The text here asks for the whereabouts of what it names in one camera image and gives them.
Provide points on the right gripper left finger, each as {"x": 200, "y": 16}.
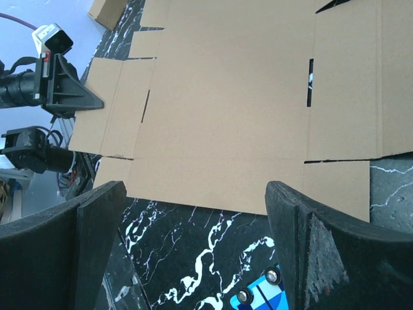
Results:
{"x": 56, "y": 258}

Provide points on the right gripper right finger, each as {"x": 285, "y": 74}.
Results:
{"x": 331, "y": 260}

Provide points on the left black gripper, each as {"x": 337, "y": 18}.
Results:
{"x": 30, "y": 82}

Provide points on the cardboard box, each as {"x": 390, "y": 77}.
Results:
{"x": 107, "y": 12}
{"x": 218, "y": 98}

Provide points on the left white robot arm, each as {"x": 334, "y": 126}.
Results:
{"x": 30, "y": 148}

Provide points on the blue toy car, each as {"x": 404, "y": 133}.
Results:
{"x": 267, "y": 292}

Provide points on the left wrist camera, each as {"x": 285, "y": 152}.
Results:
{"x": 51, "y": 38}

